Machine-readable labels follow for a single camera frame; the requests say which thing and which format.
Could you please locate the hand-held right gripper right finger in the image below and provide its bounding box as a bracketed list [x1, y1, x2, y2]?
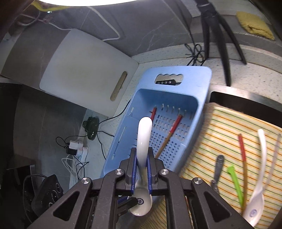
[148, 147, 254, 229]

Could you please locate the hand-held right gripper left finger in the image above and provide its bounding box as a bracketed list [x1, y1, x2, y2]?
[26, 148, 137, 229]

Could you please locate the white ceramic spoon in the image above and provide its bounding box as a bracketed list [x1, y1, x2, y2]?
[242, 129, 267, 227]
[128, 117, 153, 217]

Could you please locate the blue plastic drain basket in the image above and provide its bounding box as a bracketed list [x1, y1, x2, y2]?
[100, 66, 213, 179]

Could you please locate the green plastic pick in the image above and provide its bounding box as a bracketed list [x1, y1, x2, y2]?
[227, 166, 244, 204]

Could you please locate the white power strip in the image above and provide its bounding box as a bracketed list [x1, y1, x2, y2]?
[68, 141, 88, 158]

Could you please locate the striped dish cloth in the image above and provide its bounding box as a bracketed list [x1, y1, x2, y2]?
[139, 103, 282, 229]

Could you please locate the black device with dials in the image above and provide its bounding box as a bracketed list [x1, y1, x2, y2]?
[31, 174, 64, 217]

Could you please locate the small black bar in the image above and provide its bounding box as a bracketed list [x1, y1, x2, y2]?
[155, 80, 177, 86]

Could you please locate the white cutting board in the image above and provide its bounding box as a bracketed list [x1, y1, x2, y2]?
[39, 29, 139, 116]

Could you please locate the black tripod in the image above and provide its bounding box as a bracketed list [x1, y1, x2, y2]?
[195, 0, 247, 87]

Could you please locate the yellow sponge cloth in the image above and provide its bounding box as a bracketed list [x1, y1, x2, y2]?
[236, 11, 275, 40]

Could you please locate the long black cable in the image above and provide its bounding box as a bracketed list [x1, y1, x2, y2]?
[55, 97, 133, 170]

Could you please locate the bundle of white wires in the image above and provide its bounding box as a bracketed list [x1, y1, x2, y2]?
[62, 154, 80, 183]

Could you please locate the tangled black cable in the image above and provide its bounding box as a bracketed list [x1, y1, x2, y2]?
[184, 43, 206, 66]

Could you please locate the white cable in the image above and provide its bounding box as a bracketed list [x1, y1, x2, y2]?
[47, 7, 120, 41]

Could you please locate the dark coiled cord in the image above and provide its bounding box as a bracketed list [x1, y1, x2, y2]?
[16, 16, 39, 27]

